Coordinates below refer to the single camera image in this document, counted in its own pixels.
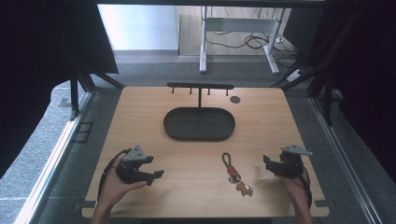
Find black metal frame strut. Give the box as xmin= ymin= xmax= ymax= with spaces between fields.
xmin=68 ymin=66 xmax=127 ymax=121
xmin=270 ymin=12 xmax=359 ymax=127

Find black key rack with tray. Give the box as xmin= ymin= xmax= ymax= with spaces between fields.
xmin=163 ymin=81 xmax=236 ymax=142

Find white power strip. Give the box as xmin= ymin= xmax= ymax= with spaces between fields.
xmin=286 ymin=68 xmax=305 ymax=83

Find person's right hand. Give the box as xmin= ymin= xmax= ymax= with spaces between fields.
xmin=276 ymin=174 xmax=312 ymax=207

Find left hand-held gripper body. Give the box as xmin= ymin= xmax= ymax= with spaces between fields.
xmin=115 ymin=145 xmax=155 ymax=185

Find person's left hand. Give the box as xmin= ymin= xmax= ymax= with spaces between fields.
xmin=98 ymin=167 xmax=149 ymax=213

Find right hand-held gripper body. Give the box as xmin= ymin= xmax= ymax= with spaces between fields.
xmin=270 ymin=144 xmax=314 ymax=180

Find black cables on floor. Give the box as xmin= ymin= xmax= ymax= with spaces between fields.
xmin=205 ymin=29 xmax=302 ymax=62

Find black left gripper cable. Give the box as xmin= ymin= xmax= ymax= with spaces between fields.
xmin=96 ymin=147 xmax=133 ymax=202

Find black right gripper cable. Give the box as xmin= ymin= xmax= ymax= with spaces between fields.
xmin=297 ymin=164 xmax=314 ymax=209

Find white metal desk frame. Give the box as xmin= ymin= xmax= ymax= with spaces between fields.
xmin=198 ymin=6 xmax=286 ymax=76

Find aluminium frame rail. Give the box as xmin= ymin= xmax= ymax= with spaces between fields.
xmin=308 ymin=95 xmax=386 ymax=224
xmin=12 ymin=91 xmax=96 ymax=224

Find black curtain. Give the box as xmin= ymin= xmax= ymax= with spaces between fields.
xmin=306 ymin=0 xmax=396 ymax=185
xmin=0 ymin=0 xmax=120 ymax=180

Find leather strap keychain with charm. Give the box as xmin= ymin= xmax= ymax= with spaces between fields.
xmin=220 ymin=151 xmax=254 ymax=198

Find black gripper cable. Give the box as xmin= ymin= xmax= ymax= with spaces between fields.
xmin=297 ymin=164 xmax=314 ymax=209
xmin=96 ymin=147 xmax=133 ymax=202

